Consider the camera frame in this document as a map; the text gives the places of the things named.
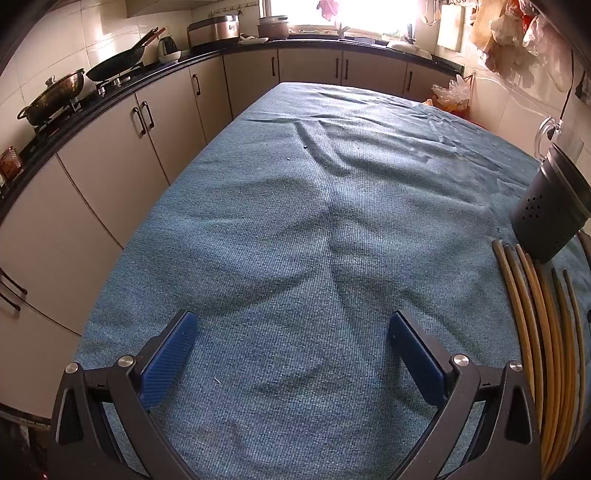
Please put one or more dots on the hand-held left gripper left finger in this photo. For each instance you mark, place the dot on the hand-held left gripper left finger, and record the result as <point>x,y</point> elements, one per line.
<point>168,360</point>

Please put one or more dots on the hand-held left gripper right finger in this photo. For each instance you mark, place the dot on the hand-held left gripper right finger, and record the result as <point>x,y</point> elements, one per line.
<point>418,364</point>

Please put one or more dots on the bundle of wooden chopsticks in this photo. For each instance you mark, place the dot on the bundle of wooden chopsticks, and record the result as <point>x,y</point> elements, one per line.
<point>551,392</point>

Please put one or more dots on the dark grey utensil holder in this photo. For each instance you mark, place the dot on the dark grey utensil holder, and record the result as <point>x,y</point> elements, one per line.
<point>549,212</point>

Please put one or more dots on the blue tablecloth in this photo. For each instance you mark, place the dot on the blue tablecloth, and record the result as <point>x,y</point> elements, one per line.
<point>300,230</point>

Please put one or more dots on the red seasoning jar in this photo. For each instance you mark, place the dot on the red seasoning jar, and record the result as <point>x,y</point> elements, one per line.
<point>10,162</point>

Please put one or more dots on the clear glass mug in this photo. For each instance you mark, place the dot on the clear glass mug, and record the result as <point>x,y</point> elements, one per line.
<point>568,141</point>

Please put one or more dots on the plastic bag with food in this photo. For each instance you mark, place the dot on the plastic bag with food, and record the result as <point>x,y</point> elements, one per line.
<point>450,92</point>

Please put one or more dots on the gas stove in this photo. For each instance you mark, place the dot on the gas stove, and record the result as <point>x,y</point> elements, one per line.
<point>108,83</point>

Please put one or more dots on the steel pot with lid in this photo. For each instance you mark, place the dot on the steel pot with lid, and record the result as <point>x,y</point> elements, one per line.
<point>53,94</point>

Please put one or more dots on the black wok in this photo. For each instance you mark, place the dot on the black wok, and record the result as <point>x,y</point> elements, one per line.
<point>115,62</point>

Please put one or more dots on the white bowl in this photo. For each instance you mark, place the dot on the white bowl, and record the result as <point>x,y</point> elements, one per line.
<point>168,57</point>

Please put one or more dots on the black kitchen countertop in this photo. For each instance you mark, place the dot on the black kitchen countertop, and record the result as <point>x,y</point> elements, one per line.
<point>203,58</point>

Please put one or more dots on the steel kettle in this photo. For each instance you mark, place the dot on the steel kettle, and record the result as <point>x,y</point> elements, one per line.
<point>167,45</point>

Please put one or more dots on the white pot lid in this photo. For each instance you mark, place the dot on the white pot lid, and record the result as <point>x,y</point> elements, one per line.
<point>408,48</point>

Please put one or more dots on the silver rice cooker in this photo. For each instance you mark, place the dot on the silver rice cooker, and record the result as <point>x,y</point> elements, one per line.
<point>214,30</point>

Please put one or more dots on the white cutting board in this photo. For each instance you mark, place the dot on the white cutting board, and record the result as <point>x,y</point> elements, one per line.
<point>450,27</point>

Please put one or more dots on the beige printed plastic bag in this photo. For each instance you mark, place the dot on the beige printed plastic bag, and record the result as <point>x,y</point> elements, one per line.
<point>485,32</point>

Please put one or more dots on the translucent white plastic bag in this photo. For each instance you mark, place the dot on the translucent white plastic bag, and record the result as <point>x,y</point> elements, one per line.
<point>545,41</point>

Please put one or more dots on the brown clay pot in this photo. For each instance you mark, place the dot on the brown clay pot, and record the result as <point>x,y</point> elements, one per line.
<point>273,27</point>

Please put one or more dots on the kitchen window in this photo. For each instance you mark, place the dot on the kitchen window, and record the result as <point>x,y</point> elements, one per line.
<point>369,14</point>

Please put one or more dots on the pink cloth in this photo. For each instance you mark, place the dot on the pink cloth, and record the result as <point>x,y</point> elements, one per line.
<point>328,9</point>

